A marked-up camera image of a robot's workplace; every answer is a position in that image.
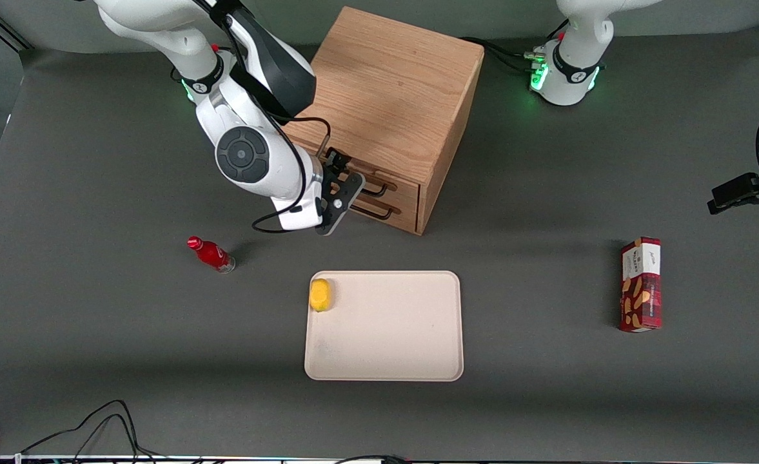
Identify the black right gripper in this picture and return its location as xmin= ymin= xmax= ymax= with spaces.
xmin=315 ymin=148 xmax=366 ymax=236

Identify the wooden drawer with black handle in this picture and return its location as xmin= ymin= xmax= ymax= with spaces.
xmin=347 ymin=193 xmax=421 ymax=235
xmin=286 ymin=126 xmax=422 ymax=210

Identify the wooden drawer cabinet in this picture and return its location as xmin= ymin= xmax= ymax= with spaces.
xmin=282 ymin=6 xmax=485 ymax=236

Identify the yellow lemon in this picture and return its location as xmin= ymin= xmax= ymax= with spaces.
xmin=309 ymin=278 xmax=335 ymax=313

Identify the red cola bottle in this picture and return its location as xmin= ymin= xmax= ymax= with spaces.
xmin=187 ymin=236 xmax=237 ymax=275

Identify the beige plastic tray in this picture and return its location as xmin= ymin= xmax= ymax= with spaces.
xmin=304 ymin=270 xmax=465 ymax=382

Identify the red cookie box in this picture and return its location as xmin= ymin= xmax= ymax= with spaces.
xmin=618 ymin=237 xmax=664 ymax=333

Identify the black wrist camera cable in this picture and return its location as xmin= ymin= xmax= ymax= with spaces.
xmin=192 ymin=0 xmax=333 ymax=235

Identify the black base cable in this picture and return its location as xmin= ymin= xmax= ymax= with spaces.
xmin=460 ymin=35 xmax=547 ymax=75

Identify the black floor cable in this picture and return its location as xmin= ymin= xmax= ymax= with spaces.
xmin=18 ymin=400 xmax=167 ymax=464
xmin=334 ymin=454 xmax=409 ymax=464

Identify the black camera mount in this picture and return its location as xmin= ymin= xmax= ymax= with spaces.
xmin=707 ymin=151 xmax=759 ymax=215

